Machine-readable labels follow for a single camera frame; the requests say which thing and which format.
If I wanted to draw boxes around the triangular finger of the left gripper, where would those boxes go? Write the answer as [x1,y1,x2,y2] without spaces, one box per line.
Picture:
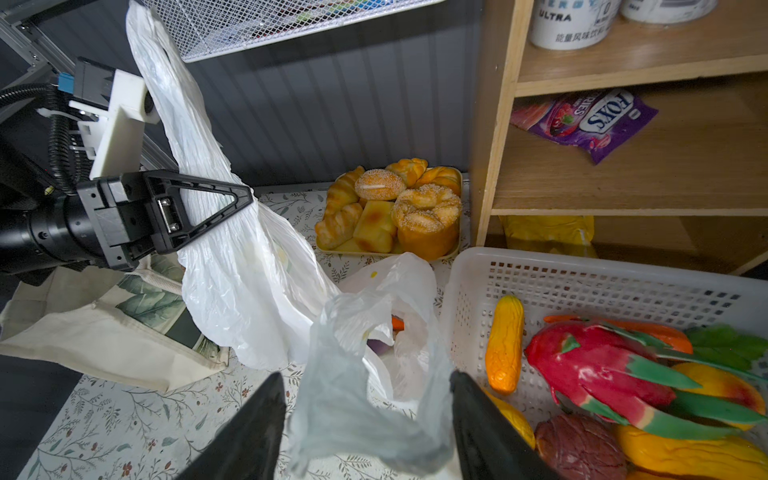
[142,170,253,254]

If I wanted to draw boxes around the tray of bread rolls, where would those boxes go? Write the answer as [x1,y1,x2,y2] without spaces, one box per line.
[314,158,463,261]

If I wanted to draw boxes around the yellow toy banana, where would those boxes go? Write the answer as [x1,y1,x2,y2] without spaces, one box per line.
[614,426,767,479]

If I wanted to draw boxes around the white plastic grocery bag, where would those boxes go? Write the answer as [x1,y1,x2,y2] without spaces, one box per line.
[124,0,457,478]

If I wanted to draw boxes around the pink toy dragon fruit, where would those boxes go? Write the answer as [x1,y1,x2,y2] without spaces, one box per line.
[524,321,767,440]

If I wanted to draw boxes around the white Monster can right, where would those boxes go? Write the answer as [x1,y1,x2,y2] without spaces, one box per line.
[620,0,718,25]

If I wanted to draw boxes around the white wire wall basket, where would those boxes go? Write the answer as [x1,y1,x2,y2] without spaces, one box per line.
[144,0,439,63]

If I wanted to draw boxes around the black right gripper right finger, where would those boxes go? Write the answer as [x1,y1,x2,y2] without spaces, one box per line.
[450,371,558,480]

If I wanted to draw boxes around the wooden shelf unit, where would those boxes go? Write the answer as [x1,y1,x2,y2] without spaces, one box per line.
[470,1,767,275]

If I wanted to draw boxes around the yellow toy pepper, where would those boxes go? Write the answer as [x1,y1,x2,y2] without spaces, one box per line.
[483,388,536,449]

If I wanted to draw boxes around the white monster can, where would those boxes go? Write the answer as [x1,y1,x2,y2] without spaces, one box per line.
[620,0,718,25]
[528,0,621,51]

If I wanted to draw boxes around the yellow toy corn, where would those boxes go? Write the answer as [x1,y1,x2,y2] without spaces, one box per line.
[485,295,524,395]

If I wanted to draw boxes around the purple snack packet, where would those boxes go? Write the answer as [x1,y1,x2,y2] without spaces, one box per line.
[510,88,658,165]

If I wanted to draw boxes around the beige canvas tote bag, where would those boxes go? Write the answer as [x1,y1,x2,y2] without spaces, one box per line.
[1,254,229,392]

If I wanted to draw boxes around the dark red toy fruit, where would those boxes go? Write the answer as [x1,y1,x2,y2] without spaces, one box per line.
[535,414,628,479]

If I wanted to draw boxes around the orange toy carrot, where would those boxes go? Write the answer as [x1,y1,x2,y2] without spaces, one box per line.
[543,315,694,354]

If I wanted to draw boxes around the yellow snack bag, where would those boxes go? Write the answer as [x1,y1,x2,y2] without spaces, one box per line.
[500,215,597,258]

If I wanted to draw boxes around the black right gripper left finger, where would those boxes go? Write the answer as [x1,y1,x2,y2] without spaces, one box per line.
[179,372,286,480]

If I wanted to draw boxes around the white plastic produce basket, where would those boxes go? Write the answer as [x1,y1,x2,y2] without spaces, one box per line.
[440,248,767,387]

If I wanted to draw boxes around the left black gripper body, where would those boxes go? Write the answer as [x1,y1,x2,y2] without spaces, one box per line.
[1,172,156,275]

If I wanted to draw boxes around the white Monster can left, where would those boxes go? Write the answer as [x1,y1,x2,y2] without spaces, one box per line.
[528,0,621,51]

